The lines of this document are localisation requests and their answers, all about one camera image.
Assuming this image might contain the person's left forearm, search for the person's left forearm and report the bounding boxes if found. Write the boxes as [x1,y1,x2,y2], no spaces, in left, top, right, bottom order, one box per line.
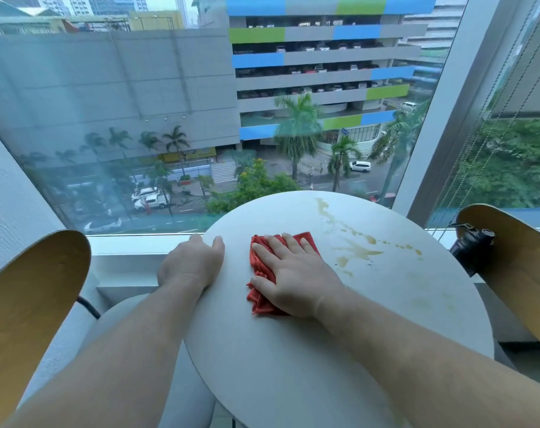
[2,277,207,428]

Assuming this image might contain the white window frame post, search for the white window frame post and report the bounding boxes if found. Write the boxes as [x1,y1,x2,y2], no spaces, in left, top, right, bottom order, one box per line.
[392,0,540,229]

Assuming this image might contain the black cable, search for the black cable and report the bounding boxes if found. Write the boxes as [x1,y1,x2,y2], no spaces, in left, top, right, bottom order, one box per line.
[76,296,102,320]

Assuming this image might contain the small palm tree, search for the small palm tree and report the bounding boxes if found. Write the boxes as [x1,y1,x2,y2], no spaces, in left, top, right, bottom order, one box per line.
[327,135,363,192]

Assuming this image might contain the green leafy tree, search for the green leafy tree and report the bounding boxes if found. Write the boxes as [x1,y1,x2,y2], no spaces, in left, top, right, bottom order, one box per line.
[205,158,303,215]

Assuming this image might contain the light grey chair seat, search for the light grey chair seat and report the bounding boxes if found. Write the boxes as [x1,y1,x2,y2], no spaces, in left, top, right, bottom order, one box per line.
[17,293,218,428]

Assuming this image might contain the person's right hand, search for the person's right hand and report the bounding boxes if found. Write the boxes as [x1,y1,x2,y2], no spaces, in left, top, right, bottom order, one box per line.
[247,233,347,320]

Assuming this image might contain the white window sill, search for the white window sill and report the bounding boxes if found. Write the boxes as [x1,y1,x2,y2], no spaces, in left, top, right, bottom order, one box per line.
[85,232,208,259]

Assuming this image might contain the tall palm tree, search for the tall palm tree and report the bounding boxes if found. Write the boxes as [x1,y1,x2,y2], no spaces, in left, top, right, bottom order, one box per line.
[274,92,325,181]

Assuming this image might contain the multi-storey car park building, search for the multi-storey car park building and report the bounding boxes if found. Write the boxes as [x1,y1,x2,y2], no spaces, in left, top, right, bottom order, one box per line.
[225,0,440,143]

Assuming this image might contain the person's left hand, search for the person's left hand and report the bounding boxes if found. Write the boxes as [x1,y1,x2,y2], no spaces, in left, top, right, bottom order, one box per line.
[158,234,225,293]

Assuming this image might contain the wooden chair back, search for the wooden chair back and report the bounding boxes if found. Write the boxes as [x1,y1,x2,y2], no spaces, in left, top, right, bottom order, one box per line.
[0,230,92,428]
[456,203,540,358]

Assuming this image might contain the grey concrete building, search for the grey concrete building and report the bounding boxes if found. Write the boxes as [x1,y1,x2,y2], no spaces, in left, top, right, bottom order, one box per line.
[0,27,241,174]

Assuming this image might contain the brown liquid spill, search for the brown liquid spill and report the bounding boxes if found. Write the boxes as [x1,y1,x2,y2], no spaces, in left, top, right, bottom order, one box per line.
[315,198,425,279]

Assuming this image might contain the red cleaning cloth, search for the red cleaning cloth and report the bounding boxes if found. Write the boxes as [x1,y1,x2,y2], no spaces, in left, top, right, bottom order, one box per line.
[246,232,321,316]

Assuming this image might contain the person's right forearm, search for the person's right forearm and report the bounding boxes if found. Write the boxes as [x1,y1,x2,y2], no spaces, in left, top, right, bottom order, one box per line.
[314,287,540,428]

